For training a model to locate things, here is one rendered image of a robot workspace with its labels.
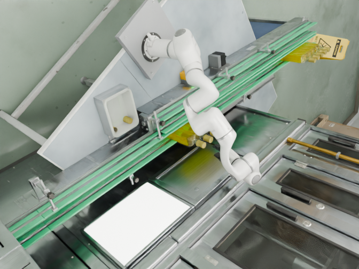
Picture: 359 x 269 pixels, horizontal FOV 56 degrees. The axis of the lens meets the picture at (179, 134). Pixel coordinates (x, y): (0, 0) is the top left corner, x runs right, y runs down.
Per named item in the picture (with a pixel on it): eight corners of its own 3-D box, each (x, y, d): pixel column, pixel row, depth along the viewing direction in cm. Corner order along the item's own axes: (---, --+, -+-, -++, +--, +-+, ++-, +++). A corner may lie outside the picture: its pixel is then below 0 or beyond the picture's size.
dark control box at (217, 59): (209, 66, 226) (218, 68, 220) (207, 55, 222) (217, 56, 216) (216, 62, 230) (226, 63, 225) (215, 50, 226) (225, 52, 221)
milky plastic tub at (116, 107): (105, 134, 180) (115, 139, 175) (93, 97, 168) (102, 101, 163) (130, 119, 190) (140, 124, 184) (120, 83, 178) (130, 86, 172)
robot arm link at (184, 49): (188, 86, 157) (173, 60, 146) (183, 55, 173) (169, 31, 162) (208, 78, 155) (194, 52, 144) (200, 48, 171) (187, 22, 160)
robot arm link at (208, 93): (177, 78, 154) (180, 100, 144) (201, 61, 148) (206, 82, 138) (195, 94, 162) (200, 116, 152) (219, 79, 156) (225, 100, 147)
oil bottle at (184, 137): (164, 136, 196) (192, 148, 182) (162, 128, 192) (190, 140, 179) (171, 132, 199) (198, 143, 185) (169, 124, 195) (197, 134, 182)
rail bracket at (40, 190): (32, 196, 157) (55, 218, 143) (17, 168, 148) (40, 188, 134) (42, 190, 160) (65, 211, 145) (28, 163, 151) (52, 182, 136)
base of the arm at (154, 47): (137, 44, 174) (157, 46, 165) (149, 25, 178) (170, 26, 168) (152, 64, 186) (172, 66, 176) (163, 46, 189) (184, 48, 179)
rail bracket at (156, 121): (149, 135, 186) (165, 142, 178) (143, 109, 177) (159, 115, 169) (154, 133, 188) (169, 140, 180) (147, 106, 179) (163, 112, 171)
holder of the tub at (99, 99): (107, 142, 184) (116, 146, 179) (93, 97, 169) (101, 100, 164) (132, 127, 193) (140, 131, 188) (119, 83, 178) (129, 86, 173)
